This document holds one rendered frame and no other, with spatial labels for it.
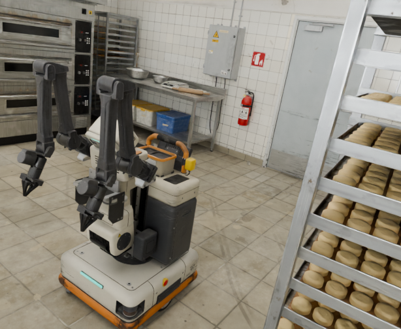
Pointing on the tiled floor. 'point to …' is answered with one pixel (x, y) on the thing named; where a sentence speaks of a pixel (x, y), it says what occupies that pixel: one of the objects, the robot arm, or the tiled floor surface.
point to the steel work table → (189, 136)
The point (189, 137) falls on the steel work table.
